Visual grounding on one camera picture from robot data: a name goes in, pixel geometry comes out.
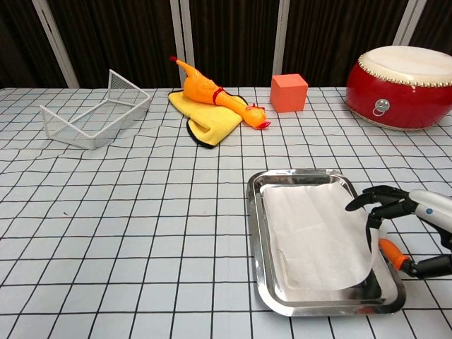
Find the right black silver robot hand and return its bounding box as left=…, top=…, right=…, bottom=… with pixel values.
left=345, top=184, right=452, bottom=280

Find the white parchment paper sheet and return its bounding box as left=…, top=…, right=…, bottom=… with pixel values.
left=262, top=182, right=385, bottom=292

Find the stainless steel tray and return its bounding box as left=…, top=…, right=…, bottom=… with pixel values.
left=246, top=168, right=407, bottom=317

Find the red drum with white skin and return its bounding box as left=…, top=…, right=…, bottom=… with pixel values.
left=345, top=44, right=452, bottom=132

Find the orange foam cube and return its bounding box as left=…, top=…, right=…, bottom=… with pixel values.
left=270, top=73, right=309, bottom=114

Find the yellow cloth with black trim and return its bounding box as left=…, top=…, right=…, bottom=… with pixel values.
left=167, top=90, right=248, bottom=149

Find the orange rubber chicken toy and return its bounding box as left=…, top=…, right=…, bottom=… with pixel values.
left=169, top=55, right=272, bottom=131

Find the white black grid tablecloth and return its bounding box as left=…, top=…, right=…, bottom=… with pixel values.
left=0, top=86, right=452, bottom=339

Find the white divider frame post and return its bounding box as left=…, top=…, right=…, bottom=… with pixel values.
left=391, top=0, right=420, bottom=47
left=169, top=0, right=196, bottom=89
left=30, top=0, right=81, bottom=89
left=273, top=0, right=301, bottom=77

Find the white wire mesh basket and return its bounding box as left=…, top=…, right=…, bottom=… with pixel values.
left=39, top=69, right=152, bottom=151

